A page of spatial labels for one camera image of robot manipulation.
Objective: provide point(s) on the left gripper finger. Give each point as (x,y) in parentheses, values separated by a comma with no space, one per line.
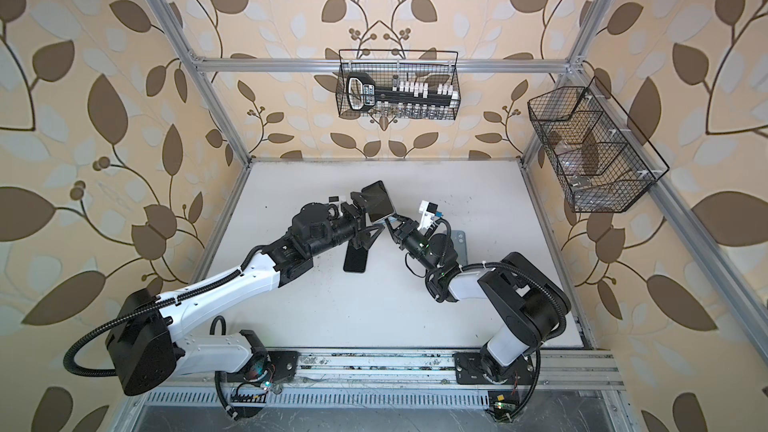
(362,201)
(368,235)

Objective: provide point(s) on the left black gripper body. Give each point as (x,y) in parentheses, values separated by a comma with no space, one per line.
(357,222)

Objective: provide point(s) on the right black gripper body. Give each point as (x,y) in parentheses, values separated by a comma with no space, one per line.
(415,242)

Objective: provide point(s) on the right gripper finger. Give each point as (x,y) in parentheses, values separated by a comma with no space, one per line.
(393,234)
(403,221)

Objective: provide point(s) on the black smartphone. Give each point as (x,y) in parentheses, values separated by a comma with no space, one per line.
(355,259)
(377,203)

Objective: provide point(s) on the light blue phone case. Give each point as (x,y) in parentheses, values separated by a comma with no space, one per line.
(459,239)

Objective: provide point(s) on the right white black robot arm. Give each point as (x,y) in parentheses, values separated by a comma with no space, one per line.
(532,307)

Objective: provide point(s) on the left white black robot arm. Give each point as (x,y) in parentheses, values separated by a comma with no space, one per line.
(151,341)

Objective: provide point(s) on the black tool with white bits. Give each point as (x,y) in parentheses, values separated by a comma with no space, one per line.
(398,96)

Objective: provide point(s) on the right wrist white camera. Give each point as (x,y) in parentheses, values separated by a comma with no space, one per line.
(429,215)

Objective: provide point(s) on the back wall wire basket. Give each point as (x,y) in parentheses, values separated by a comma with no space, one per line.
(431,65)

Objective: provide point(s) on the wall wire basket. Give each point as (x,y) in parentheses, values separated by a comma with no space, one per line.
(431,65)
(602,159)

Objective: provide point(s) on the aluminium front rail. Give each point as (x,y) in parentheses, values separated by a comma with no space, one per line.
(419,379)

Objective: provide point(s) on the right wall wire basket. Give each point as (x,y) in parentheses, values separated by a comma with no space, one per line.
(602,159)

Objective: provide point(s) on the aluminium frame bars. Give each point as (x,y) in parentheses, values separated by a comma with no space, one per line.
(749,313)

